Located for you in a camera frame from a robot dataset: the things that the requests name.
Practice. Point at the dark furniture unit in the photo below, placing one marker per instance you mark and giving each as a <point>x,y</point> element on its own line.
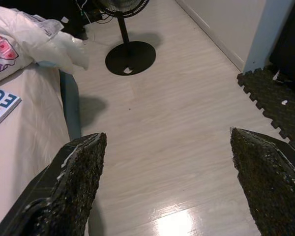
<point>59,9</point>

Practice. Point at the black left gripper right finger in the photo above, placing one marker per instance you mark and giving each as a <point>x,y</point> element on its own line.
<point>270,186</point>

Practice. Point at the cream cartoon print comforter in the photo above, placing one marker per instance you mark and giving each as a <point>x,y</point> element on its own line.
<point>27,37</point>

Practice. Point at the black pedestal fan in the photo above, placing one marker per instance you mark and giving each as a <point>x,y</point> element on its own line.
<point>130,56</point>

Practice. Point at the small white paper scrap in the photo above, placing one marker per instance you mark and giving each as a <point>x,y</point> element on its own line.
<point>276,76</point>
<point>284,102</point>
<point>128,71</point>

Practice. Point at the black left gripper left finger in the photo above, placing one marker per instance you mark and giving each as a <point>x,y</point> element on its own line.
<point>64,191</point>

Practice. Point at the bed mattress with cream sheet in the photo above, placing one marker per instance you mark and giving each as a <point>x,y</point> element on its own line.
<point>27,147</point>

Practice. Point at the black cabinet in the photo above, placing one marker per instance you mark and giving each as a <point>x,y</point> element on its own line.
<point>292,49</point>

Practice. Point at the black foam puzzle mat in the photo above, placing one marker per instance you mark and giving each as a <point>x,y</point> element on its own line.
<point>273,103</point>

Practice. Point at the white book with blue letters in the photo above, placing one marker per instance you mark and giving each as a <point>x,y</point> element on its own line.
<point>2,105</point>

